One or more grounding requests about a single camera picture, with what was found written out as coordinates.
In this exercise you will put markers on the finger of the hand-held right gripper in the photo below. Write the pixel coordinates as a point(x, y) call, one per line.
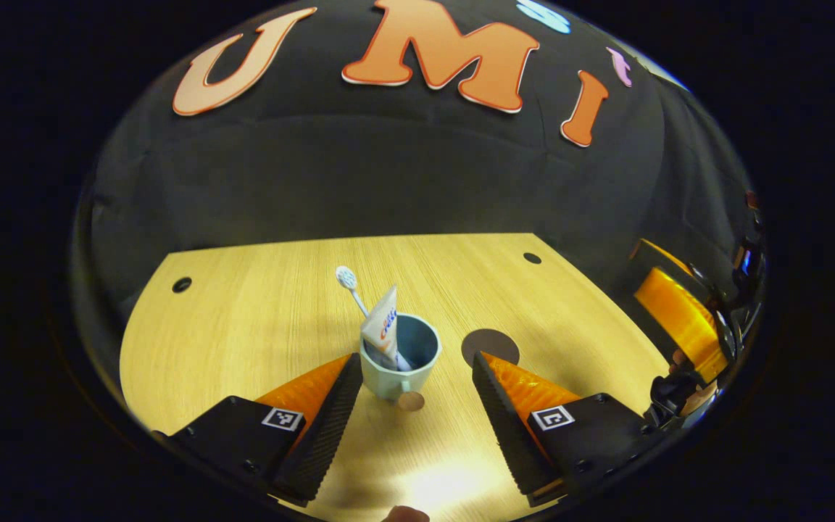
point(660, 255)
point(686, 326)

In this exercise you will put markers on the wooden desktop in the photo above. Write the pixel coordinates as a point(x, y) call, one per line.
point(243, 326)

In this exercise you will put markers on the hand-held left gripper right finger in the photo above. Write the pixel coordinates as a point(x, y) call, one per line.
point(501, 428)

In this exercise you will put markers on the pale blue cup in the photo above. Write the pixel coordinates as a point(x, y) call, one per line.
point(396, 380)

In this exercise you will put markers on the dark round coaster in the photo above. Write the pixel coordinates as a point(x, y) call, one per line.
point(493, 341)

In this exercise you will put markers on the white toothbrush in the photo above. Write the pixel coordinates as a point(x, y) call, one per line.
point(347, 279)

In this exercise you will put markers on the white toothpaste tube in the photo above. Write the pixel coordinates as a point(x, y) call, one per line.
point(381, 326)

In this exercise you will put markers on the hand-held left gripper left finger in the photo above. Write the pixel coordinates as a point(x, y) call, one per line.
point(327, 428)

